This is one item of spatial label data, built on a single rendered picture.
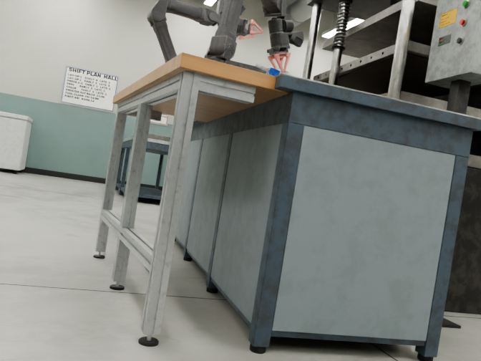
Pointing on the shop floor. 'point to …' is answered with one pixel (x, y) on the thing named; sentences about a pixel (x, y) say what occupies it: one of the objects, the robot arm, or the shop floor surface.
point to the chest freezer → (13, 140)
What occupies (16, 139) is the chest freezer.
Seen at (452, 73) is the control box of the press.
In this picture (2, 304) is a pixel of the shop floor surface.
